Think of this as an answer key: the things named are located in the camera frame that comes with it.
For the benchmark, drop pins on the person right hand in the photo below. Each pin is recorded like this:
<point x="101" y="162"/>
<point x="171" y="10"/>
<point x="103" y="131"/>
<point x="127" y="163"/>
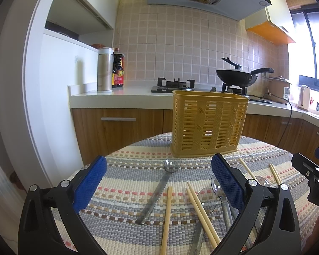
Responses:
<point x="312" y="239"/>

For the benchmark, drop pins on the steel thermos flask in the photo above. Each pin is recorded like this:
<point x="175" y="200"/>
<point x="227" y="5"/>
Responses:
<point x="104" y="69"/>

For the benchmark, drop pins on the dark soy sauce bottle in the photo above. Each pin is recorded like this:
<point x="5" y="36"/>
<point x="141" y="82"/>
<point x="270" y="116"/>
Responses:
<point x="118" y="69"/>

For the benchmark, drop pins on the rice cooker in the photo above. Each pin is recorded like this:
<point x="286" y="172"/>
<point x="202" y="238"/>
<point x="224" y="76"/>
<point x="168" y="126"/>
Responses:
<point x="278" y="89"/>

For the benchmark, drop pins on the white fridge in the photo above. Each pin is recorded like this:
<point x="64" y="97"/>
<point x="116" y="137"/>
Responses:
<point x="38" y="68"/>

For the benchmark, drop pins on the orange wall cabinet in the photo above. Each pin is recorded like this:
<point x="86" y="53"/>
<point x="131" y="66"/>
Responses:
<point x="273" y="23"/>

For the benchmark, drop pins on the yellow plastic utensil basket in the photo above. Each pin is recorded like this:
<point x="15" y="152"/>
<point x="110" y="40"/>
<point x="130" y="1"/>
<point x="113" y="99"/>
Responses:
<point x="206" y="123"/>

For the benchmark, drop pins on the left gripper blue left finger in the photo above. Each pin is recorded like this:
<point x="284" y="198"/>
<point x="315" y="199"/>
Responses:
<point x="38" y="233"/>

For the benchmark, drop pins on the white electric kettle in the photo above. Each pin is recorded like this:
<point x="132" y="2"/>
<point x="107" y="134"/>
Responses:
<point x="304" y="98"/>

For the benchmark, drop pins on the wooden chopstick single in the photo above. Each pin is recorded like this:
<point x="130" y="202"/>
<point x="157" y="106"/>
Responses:
<point x="166" y="222"/>

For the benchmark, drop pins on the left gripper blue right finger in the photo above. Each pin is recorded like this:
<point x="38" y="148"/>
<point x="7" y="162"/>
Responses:
<point x="279" y="232"/>

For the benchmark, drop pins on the black wok with lid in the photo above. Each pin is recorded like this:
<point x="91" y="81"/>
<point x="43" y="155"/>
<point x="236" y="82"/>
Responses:
<point x="236" y="77"/>

